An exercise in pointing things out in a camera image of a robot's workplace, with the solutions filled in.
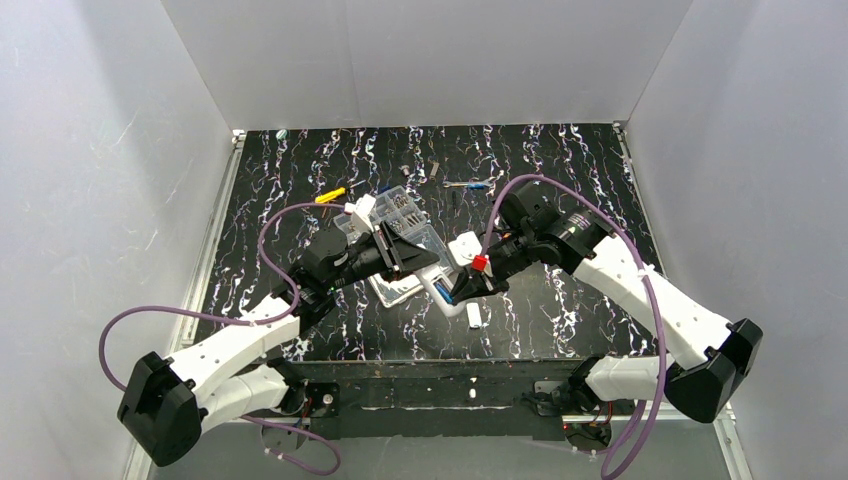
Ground blue battery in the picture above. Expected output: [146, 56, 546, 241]
[435, 282, 454, 305]

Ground white remote control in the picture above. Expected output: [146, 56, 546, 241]
[415, 264, 465, 318]

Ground white battery cover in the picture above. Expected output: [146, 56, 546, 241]
[466, 302, 482, 329]

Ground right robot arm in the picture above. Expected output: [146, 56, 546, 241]
[450, 174, 763, 423]

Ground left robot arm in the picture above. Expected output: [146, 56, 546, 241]
[117, 222, 440, 467]

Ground clear plastic organizer box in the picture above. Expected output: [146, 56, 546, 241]
[368, 186, 447, 308]

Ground blue silver wrench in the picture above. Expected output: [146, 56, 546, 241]
[442, 180, 494, 190]

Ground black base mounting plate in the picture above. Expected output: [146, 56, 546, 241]
[238, 357, 598, 442]

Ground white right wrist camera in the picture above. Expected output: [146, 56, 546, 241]
[447, 231, 482, 273]

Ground yellow handled screwdriver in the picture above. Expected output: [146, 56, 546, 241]
[315, 187, 348, 204]

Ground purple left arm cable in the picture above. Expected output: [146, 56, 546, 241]
[97, 201, 342, 477]

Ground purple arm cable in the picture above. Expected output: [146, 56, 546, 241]
[97, 201, 342, 477]
[483, 174, 669, 480]

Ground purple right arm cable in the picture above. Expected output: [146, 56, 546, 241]
[483, 174, 669, 480]

